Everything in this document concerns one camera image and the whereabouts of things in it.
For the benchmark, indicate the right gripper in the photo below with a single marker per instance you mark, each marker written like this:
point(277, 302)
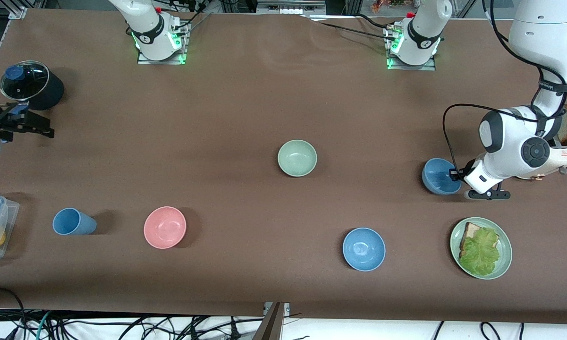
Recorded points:
point(10, 125)

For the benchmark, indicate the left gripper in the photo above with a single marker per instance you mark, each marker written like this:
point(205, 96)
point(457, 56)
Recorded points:
point(461, 174)

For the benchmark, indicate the blue bowl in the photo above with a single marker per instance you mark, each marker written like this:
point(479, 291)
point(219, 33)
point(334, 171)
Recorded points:
point(436, 177)
point(364, 249)

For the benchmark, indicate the green bowl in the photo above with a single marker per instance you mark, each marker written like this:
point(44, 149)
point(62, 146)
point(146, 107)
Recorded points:
point(297, 158)

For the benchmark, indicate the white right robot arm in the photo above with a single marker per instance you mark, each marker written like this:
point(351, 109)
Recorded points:
point(146, 23)

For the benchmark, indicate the pink bowl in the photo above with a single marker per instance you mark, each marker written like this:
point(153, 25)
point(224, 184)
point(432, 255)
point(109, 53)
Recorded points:
point(165, 227)

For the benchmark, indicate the black pot with glass lid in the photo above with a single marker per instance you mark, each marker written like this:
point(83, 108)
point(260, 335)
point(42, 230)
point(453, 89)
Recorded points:
point(28, 80)

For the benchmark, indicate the bread slice under lettuce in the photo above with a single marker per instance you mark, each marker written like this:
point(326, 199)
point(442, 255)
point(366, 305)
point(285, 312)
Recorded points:
point(471, 230)

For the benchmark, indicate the green lettuce leaf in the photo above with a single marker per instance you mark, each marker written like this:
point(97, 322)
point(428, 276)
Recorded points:
point(481, 252)

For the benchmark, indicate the clear plastic container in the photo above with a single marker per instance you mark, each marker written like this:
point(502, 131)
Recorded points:
point(12, 212)

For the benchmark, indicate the green plate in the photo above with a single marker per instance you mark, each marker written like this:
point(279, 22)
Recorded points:
point(506, 250)

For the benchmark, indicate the blue cup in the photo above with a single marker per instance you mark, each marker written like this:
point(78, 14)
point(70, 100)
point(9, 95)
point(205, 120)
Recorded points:
point(73, 222)

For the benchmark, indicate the white toaster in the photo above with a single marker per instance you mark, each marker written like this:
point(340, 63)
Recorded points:
point(566, 158)

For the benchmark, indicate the brown table cloth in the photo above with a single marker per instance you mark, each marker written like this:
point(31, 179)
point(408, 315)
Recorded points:
point(283, 94)

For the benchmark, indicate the grey power strip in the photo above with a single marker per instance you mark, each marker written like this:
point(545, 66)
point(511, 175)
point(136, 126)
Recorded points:
point(290, 8)

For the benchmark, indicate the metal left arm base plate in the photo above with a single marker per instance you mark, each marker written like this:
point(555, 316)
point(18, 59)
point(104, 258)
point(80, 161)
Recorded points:
point(427, 66)

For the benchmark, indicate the aluminium frame profile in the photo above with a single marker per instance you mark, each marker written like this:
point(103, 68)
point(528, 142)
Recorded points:
point(18, 12)

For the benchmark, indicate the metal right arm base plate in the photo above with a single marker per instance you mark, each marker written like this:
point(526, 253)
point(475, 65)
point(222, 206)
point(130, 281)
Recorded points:
point(163, 62)

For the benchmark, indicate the metal frame post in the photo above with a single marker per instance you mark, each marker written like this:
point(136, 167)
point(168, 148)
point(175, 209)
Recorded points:
point(271, 326)

